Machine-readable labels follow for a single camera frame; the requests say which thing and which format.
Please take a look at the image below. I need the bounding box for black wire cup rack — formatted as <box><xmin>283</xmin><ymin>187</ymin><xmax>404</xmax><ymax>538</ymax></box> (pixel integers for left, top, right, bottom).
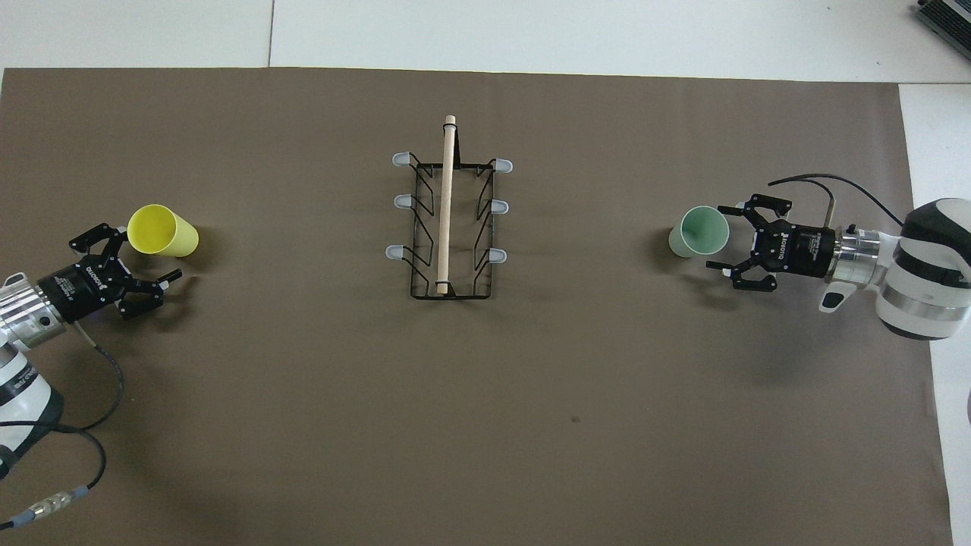
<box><xmin>385</xmin><ymin>115</ymin><xmax>514</xmax><ymax>300</ymax></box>

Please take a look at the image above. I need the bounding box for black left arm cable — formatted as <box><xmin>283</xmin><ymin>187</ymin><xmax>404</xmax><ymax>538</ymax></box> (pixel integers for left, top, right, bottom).
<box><xmin>0</xmin><ymin>322</ymin><xmax>126</xmax><ymax>532</ymax></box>

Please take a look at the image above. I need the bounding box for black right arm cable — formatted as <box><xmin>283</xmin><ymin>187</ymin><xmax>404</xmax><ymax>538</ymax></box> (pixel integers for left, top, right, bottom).
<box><xmin>768</xmin><ymin>174</ymin><xmax>907</xmax><ymax>228</ymax></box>

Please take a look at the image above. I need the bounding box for yellow cup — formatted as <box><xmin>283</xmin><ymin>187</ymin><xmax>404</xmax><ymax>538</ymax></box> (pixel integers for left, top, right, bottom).
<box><xmin>127</xmin><ymin>204</ymin><xmax>200</xmax><ymax>257</ymax></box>

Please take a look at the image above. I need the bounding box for grey ribbed device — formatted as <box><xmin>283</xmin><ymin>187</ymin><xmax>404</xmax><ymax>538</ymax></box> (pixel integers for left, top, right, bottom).
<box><xmin>914</xmin><ymin>0</ymin><xmax>971</xmax><ymax>39</ymax></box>

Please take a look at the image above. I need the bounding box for pale green cup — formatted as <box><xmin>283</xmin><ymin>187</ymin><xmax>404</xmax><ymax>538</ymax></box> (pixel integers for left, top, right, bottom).
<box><xmin>668</xmin><ymin>206</ymin><xmax>731</xmax><ymax>259</ymax></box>

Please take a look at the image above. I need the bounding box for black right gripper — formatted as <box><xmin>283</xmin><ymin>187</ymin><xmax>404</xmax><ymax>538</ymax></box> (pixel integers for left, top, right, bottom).
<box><xmin>705</xmin><ymin>194</ymin><xmax>835</xmax><ymax>293</ymax></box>

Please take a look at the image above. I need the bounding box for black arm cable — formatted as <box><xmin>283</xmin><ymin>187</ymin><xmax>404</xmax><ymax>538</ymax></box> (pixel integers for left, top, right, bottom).
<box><xmin>0</xmin><ymin>322</ymin><xmax>126</xmax><ymax>532</ymax></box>
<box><xmin>768</xmin><ymin>174</ymin><xmax>907</xmax><ymax>228</ymax></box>

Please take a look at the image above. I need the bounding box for brown table mat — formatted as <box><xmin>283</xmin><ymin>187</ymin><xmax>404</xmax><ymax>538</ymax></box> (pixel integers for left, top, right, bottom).
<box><xmin>0</xmin><ymin>67</ymin><xmax>954</xmax><ymax>546</ymax></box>

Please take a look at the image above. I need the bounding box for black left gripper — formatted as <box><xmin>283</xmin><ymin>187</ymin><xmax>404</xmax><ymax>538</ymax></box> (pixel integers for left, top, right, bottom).
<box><xmin>38</xmin><ymin>223</ymin><xmax>183</xmax><ymax>323</ymax></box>

